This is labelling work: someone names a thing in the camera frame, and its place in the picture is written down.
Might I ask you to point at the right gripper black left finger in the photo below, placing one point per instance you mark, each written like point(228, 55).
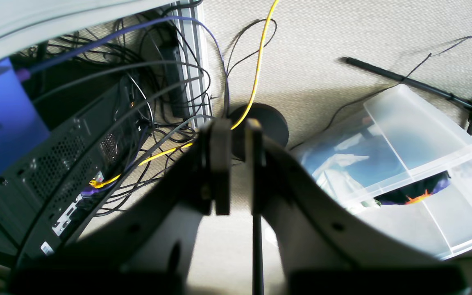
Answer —
point(215, 164)

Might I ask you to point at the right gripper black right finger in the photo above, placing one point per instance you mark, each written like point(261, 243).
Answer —
point(256, 160)

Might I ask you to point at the black round stand base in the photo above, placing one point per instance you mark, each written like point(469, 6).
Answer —
point(273, 123)

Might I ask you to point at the black computer tower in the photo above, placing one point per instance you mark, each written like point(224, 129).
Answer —
point(45, 197)

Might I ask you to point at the clear plastic storage bin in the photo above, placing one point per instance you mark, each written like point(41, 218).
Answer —
point(403, 167)

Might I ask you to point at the blue box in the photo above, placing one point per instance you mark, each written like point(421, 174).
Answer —
point(21, 127)

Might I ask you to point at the black tripod stand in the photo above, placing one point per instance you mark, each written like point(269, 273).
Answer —
point(462, 103)

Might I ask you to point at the aluminium frame post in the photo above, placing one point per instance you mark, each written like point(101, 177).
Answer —
point(192, 39)

